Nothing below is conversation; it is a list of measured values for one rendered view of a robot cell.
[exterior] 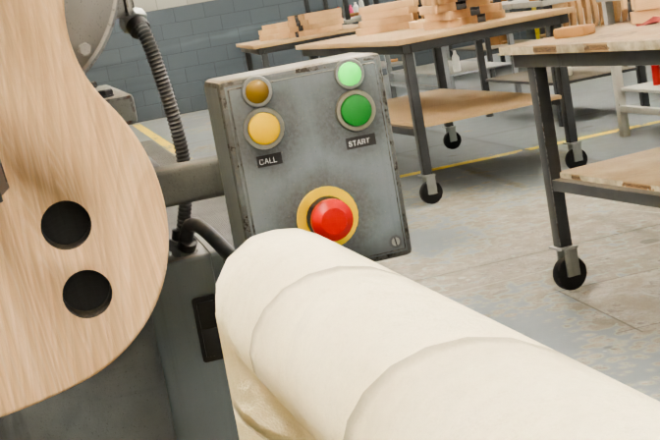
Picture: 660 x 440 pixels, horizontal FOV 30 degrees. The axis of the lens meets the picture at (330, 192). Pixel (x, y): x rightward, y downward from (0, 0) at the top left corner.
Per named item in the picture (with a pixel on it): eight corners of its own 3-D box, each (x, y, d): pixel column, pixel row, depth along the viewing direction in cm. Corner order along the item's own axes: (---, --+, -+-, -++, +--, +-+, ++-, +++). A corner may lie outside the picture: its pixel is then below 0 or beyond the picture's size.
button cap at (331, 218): (308, 240, 118) (301, 199, 118) (348, 232, 119) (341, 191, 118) (317, 247, 114) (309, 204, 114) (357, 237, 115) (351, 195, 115)
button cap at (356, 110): (341, 128, 117) (335, 97, 117) (370, 122, 118) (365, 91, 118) (344, 129, 116) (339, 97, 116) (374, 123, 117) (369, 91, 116)
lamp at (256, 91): (244, 110, 114) (238, 78, 114) (275, 104, 115) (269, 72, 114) (245, 110, 114) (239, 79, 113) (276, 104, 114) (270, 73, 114)
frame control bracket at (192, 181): (123, 211, 127) (116, 174, 126) (301, 175, 131) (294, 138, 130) (126, 216, 123) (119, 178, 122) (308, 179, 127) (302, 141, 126)
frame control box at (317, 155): (182, 310, 139) (137, 85, 135) (360, 269, 144) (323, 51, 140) (213, 363, 116) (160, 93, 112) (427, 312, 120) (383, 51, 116)
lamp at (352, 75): (336, 92, 116) (331, 61, 116) (366, 86, 117) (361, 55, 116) (338, 92, 115) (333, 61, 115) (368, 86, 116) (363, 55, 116)
